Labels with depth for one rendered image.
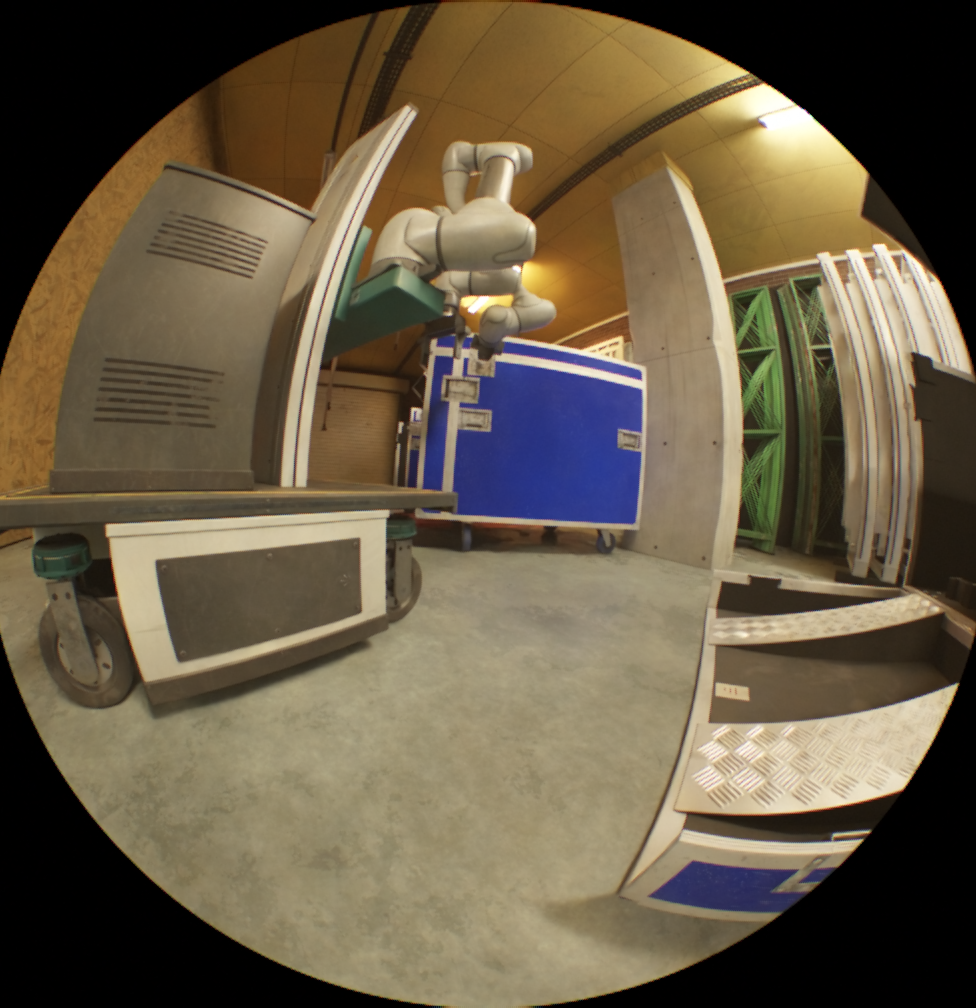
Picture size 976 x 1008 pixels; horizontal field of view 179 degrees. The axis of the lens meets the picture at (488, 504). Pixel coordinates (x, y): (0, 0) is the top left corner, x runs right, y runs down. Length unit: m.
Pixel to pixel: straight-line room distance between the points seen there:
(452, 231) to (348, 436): 8.13
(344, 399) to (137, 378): 8.46
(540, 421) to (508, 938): 1.58
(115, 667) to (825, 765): 0.96
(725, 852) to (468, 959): 0.21
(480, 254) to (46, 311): 2.16
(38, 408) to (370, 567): 2.08
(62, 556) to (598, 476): 1.77
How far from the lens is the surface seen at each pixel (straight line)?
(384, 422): 8.86
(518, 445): 1.47
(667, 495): 1.90
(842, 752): 0.57
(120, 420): 0.51
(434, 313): 0.75
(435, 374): 1.51
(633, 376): 1.82
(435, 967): 0.36
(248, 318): 0.56
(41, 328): 2.26
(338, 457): 8.66
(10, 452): 2.13
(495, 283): 1.09
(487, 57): 2.96
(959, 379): 1.71
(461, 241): 0.78
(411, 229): 0.83
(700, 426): 1.85
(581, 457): 1.57
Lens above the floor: 0.36
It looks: 4 degrees down
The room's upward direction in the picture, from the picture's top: 4 degrees clockwise
